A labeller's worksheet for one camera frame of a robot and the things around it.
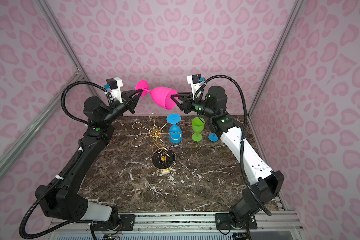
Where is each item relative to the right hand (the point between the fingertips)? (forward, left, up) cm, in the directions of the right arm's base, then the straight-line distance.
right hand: (174, 95), depth 61 cm
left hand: (+3, +14, +1) cm, 15 cm away
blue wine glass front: (+14, -23, -48) cm, 55 cm away
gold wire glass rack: (-4, +12, -46) cm, 48 cm away
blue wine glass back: (-1, +1, -23) cm, 23 cm away
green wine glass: (+12, -11, -33) cm, 37 cm away
